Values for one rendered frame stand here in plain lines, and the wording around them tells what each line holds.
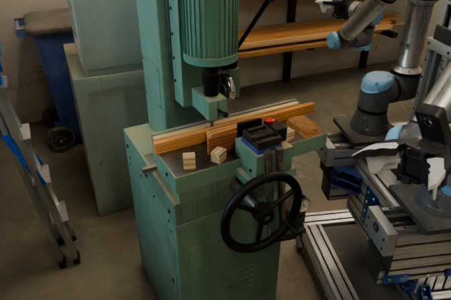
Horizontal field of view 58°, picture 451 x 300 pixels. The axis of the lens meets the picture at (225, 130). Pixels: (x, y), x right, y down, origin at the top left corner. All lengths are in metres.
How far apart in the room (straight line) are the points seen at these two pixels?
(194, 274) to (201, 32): 0.85
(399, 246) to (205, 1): 0.94
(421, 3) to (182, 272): 1.29
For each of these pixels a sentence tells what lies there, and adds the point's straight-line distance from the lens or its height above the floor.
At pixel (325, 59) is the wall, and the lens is 4.62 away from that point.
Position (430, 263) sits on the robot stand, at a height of 0.63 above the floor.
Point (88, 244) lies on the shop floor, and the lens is 2.44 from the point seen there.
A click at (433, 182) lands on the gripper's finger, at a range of 0.73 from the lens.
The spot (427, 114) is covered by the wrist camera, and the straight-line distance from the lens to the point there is 0.80.
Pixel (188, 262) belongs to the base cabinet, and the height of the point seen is 0.53.
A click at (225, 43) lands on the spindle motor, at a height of 1.27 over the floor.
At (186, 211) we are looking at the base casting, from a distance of 1.35.
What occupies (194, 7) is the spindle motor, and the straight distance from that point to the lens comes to 1.22.
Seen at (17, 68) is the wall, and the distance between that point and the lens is 3.66.
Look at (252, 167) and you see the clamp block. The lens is 1.28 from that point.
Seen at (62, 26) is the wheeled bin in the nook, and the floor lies 0.94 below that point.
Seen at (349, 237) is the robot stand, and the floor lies 0.21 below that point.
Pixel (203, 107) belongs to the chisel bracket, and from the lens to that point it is 1.37.
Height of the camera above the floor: 1.63
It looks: 29 degrees down
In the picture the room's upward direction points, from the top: straight up
